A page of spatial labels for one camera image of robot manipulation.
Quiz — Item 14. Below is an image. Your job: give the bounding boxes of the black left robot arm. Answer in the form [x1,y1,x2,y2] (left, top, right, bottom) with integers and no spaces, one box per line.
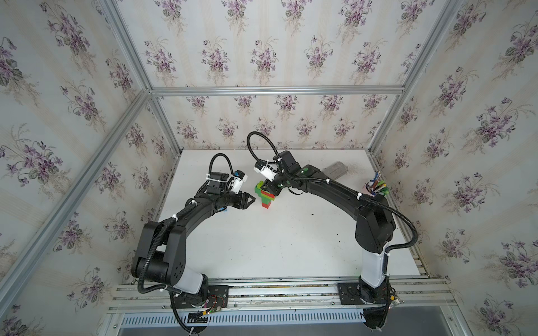
[131,170,255,306]

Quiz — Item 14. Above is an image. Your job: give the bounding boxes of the black right camera cable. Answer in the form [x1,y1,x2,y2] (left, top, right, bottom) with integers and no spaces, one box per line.
[246,131,282,162]

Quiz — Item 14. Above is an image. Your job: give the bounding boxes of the grey eraser block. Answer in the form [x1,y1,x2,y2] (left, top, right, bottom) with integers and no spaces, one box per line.
[322,161,348,180]

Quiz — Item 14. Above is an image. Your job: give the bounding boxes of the white slotted cable duct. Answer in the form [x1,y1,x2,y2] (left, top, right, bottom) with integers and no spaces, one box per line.
[120,309,366,328]

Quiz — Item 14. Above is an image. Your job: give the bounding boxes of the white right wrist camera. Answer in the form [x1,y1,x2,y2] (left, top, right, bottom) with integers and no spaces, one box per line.
[254,160,282,182]

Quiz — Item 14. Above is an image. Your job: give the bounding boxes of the colourful pens bundle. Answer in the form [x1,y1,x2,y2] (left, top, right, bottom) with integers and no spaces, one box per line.
[365,171,389,196]

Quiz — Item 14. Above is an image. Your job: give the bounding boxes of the black camera cable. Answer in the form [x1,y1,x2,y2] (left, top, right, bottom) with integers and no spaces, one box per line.
[246,131,282,162]
[208,153,235,177]

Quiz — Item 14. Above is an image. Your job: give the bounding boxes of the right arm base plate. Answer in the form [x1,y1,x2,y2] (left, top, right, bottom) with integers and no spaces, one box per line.
[337,278,396,305]

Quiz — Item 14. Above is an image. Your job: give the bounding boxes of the red long lego brick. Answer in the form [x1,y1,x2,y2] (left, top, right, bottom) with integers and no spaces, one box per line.
[261,190,275,201]

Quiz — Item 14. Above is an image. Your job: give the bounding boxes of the aluminium frame profiles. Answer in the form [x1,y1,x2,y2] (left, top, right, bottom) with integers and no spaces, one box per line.
[1,1,461,312]

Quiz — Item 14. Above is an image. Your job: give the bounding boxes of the black left camera cable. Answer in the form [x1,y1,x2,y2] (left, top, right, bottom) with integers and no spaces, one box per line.
[208,153,235,177]

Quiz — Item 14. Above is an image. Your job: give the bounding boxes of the aluminium mounting rail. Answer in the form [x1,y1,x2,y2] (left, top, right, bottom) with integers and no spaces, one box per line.
[105,277,457,314]

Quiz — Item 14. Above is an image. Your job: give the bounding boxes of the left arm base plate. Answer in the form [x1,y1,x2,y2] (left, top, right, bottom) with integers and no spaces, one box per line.
[172,285,230,311]

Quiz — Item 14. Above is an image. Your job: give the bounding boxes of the pink pen cup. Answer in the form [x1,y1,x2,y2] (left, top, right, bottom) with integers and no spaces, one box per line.
[363,188,375,197]

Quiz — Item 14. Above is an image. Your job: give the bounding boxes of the green long lego brick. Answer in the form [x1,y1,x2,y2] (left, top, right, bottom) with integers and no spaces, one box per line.
[254,186,264,199]

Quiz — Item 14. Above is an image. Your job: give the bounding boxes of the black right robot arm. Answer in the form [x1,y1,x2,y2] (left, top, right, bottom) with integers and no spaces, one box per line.
[254,151,418,304]

